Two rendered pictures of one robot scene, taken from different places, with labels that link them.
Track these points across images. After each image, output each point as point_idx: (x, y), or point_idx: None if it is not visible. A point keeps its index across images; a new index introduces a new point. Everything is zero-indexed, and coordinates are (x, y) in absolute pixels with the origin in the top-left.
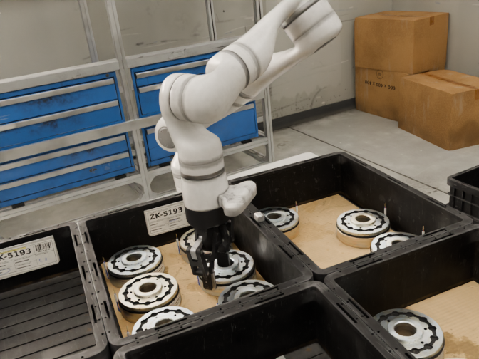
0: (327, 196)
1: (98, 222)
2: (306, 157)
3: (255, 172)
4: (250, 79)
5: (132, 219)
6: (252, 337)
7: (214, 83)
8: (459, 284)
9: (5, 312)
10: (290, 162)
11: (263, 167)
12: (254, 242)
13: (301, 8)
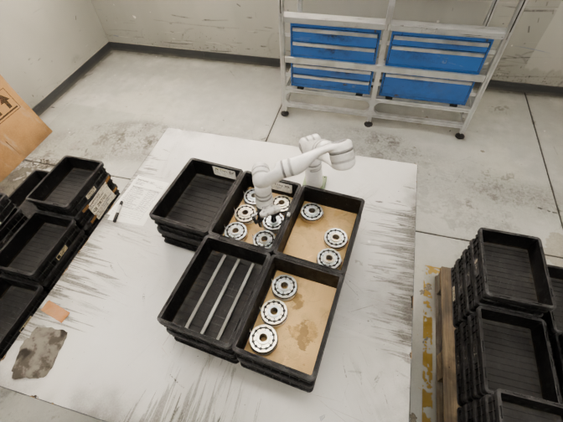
0: (351, 212)
1: (250, 175)
2: (410, 167)
3: (374, 162)
4: (286, 177)
5: None
6: (245, 254)
7: (261, 179)
8: (330, 285)
9: (212, 187)
10: (398, 166)
11: (381, 161)
12: None
13: (332, 153)
